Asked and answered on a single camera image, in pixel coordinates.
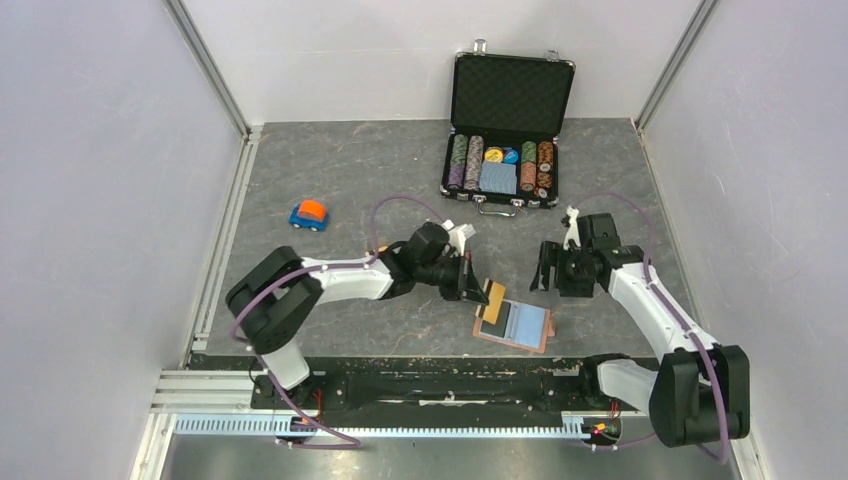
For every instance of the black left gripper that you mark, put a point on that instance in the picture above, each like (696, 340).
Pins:
(472, 290)

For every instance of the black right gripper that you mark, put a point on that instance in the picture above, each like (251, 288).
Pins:
(581, 290)

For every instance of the orange credit card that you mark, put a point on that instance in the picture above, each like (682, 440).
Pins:
(496, 292)

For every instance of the tan leather card holder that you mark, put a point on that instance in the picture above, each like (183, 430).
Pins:
(529, 328)

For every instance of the black credit card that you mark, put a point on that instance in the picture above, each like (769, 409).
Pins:
(499, 329)

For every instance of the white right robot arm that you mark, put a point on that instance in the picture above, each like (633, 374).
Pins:
(700, 392)

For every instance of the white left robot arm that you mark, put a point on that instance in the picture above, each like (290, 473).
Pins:
(271, 303)

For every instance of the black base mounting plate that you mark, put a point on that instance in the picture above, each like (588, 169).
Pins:
(349, 384)

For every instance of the black poker chip case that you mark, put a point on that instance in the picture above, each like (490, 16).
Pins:
(506, 116)

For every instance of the blue orange toy car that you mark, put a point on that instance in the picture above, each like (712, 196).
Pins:
(309, 214)

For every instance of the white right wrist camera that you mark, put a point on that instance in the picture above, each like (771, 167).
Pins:
(571, 239)

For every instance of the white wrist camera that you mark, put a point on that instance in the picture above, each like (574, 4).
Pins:
(571, 239)
(458, 234)

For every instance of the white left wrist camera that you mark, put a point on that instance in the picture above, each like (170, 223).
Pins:
(458, 234)

